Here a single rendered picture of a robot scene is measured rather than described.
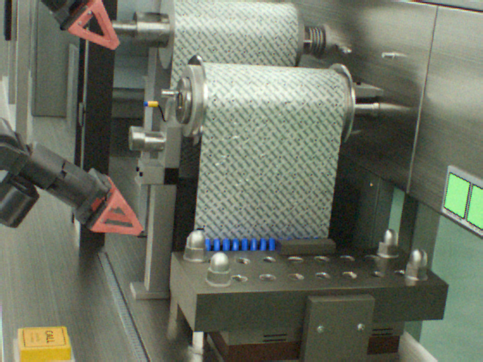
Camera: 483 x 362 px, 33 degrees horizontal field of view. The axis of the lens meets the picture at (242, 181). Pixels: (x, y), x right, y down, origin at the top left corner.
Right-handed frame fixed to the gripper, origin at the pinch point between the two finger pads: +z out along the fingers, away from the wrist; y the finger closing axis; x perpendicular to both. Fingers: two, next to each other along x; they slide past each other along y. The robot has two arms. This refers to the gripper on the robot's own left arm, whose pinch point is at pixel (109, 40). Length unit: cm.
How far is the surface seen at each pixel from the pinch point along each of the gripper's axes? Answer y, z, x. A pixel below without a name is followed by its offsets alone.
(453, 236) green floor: -271, 276, 63
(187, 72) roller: 1.4, 12.1, 4.8
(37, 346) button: 20.1, 18.1, -38.9
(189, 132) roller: 5.3, 17.9, -2.0
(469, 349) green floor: -136, 220, 13
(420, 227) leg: -6, 70, 15
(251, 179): 8.0, 30.1, -0.7
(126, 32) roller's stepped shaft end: -21.5, 4.9, 3.8
